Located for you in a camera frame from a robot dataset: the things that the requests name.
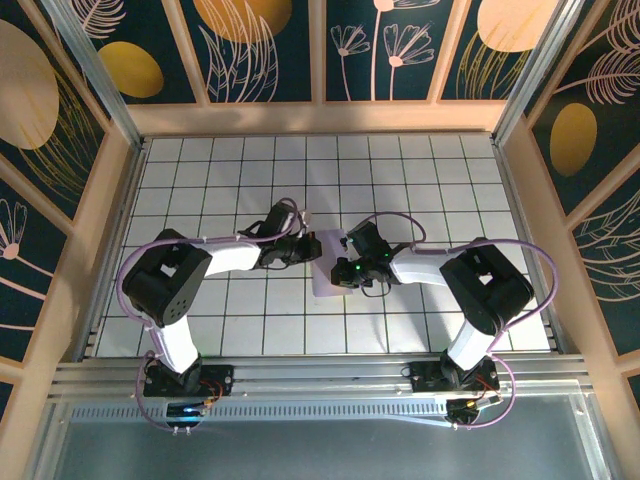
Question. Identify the lilac paper sheet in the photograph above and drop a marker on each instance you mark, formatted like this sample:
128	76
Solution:
322	280

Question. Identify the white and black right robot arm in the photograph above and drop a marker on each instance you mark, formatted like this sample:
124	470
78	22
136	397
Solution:
420	267

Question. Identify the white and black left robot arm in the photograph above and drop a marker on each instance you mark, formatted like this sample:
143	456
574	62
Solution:
230	257

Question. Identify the white grid mat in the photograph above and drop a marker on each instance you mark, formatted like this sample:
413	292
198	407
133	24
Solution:
250	320

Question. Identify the small electronics board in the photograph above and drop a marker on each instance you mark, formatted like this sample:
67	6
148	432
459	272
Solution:
470	406
185	410

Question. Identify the grey metal plate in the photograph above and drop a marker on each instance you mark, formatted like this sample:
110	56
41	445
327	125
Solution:
320	450

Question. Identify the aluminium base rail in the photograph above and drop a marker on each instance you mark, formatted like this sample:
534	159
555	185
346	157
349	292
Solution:
320	375

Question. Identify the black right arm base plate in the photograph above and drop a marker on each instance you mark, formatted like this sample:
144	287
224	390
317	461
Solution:
422	382

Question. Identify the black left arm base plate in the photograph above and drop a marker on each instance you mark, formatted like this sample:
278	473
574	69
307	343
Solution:
226	372

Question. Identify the aluminium side rail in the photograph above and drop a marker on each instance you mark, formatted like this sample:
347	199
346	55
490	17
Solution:
116	240
515	200

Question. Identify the aluminium frame post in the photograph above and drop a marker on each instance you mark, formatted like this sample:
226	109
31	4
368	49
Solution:
536	75
95	75

